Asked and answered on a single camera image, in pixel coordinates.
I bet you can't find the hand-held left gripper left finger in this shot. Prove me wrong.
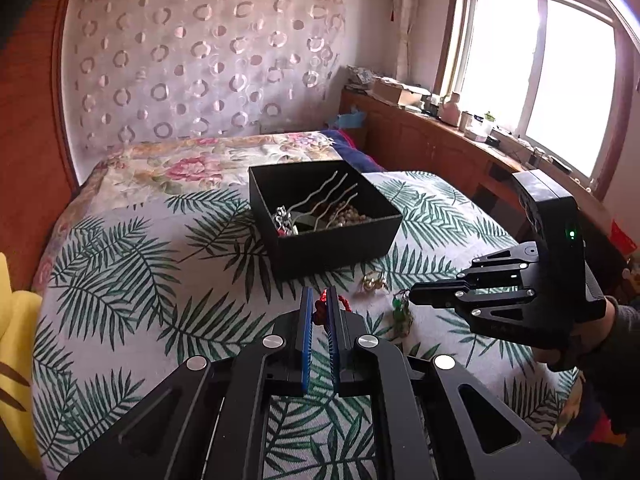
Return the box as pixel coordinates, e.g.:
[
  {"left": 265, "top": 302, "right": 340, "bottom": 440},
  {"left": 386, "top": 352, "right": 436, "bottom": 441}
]
[{"left": 57, "top": 286, "right": 316, "bottom": 480}]

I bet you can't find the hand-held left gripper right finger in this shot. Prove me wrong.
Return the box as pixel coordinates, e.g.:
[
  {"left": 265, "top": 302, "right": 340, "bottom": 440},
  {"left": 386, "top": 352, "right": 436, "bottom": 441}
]
[{"left": 324, "top": 287, "right": 583, "bottom": 480}]

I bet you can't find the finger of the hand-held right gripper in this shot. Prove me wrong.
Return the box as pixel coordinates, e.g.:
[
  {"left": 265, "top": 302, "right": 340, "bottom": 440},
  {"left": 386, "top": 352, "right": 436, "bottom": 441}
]
[
  {"left": 410, "top": 281, "right": 540, "bottom": 349},
  {"left": 456, "top": 241, "right": 541, "bottom": 287}
]

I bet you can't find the red cord pendant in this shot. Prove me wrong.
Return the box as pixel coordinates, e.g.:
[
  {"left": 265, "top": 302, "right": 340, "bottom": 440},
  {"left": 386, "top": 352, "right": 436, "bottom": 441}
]
[{"left": 312, "top": 291, "right": 351, "bottom": 327}]

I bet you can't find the green bead pendant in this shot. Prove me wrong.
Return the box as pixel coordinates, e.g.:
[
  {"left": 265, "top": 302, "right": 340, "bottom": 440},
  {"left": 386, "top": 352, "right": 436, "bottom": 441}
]
[{"left": 392, "top": 290, "right": 414, "bottom": 334}]

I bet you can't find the gold earring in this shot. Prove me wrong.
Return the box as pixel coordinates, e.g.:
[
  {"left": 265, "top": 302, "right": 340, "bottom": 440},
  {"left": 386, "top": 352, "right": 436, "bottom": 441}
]
[{"left": 362, "top": 270, "right": 389, "bottom": 294}]

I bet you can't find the black box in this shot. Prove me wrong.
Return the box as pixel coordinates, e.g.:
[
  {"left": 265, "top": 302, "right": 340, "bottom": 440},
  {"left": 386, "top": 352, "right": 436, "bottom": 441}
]
[{"left": 248, "top": 160, "right": 404, "bottom": 282}]

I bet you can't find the silver ornate hairpin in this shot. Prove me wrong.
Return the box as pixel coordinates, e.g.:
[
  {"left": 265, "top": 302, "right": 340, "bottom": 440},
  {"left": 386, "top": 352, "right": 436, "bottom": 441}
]
[{"left": 272, "top": 172, "right": 351, "bottom": 237}]

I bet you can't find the pearl bracelet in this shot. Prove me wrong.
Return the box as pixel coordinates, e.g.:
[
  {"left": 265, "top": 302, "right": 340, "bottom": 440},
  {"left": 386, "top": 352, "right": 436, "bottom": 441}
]
[{"left": 327, "top": 201, "right": 374, "bottom": 229}]

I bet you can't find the silver wavy hairpin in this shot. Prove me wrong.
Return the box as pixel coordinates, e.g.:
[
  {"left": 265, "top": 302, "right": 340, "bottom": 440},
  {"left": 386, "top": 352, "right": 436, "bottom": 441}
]
[{"left": 305, "top": 185, "right": 360, "bottom": 234}]

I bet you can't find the person's right forearm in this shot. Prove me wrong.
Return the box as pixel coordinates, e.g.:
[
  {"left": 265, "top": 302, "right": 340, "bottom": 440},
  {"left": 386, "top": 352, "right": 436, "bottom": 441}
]
[{"left": 575, "top": 294, "right": 640, "bottom": 437}]

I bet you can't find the person's right hand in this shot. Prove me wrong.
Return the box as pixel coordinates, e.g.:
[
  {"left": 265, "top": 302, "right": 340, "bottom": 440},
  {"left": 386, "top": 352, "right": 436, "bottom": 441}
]
[{"left": 536, "top": 299, "right": 622, "bottom": 373}]

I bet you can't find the red paper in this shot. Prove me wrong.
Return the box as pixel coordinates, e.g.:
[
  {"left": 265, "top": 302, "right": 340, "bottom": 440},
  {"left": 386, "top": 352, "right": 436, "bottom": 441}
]
[{"left": 612, "top": 220, "right": 639, "bottom": 257}]

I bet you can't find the long wooden cabinet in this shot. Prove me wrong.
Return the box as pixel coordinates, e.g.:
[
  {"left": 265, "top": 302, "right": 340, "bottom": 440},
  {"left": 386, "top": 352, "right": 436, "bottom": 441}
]
[{"left": 338, "top": 87, "right": 632, "bottom": 282}]

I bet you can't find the leaf print cloth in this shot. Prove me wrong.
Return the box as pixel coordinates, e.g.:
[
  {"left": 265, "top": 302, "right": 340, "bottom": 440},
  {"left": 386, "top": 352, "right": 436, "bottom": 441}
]
[{"left": 32, "top": 170, "right": 582, "bottom": 480}]

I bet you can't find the blue blanket with red edge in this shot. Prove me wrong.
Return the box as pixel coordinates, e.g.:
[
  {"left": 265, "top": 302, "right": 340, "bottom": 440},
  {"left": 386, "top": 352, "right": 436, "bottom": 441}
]
[{"left": 320, "top": 129, "right": 389, "bottom": 174}]

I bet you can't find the window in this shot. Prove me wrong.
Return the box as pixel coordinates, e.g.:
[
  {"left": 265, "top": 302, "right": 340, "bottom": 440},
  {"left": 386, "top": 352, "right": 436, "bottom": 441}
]
[{"left": 439, "top": 0, "right": 640, "bottom": 197}]

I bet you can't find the cardboard box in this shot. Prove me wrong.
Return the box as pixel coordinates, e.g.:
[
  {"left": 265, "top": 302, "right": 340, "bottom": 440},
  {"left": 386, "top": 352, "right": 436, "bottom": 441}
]
[{"left": 372, "top": 79, "right": 431, "bottom": 107}]

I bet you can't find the floral blanket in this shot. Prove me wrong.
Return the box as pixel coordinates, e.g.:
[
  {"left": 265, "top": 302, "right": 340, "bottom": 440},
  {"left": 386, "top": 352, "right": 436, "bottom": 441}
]
[{"left": 30, "top": 130, "right": 347, "bottom": 292}]

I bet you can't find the blue plastic bag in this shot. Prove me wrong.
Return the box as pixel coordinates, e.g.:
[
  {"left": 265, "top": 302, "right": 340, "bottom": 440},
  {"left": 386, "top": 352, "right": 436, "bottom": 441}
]
[{"left": 327, "top": 107, "right": 369, "bottom": 134}]

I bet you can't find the patterned cloth pile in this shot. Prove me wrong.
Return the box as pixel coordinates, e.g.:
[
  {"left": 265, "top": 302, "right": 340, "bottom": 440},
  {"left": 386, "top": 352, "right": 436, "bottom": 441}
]
[{"left": 346, "top": 65, "right": 381, "bottom": 87}]

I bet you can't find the white lace window curtain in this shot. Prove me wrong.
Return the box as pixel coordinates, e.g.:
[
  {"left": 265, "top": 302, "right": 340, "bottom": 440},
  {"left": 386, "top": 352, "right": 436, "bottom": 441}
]
[{"left": 387, "top": 0, "right": 432, "bottom": 84}]

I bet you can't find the yellow plush toy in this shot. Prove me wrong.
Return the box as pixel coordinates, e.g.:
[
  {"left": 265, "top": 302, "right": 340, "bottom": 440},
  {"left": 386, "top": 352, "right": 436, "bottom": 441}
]
[{"left": 0, "top": 252, "right": 44, "bottom": 472}]

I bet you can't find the wooden wardrobe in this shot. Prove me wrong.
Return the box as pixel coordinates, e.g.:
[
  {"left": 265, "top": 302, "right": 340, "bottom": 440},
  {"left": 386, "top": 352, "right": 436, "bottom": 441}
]
[{"left": 0, "top": 0, "right": 82, "bottom": 292}]

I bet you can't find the circle print wall curtain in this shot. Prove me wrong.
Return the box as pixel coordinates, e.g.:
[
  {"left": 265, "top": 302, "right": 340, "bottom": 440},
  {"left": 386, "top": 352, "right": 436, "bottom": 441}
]
[{"left": 62, "top": 0, "right": 349, "bottom": 167}]

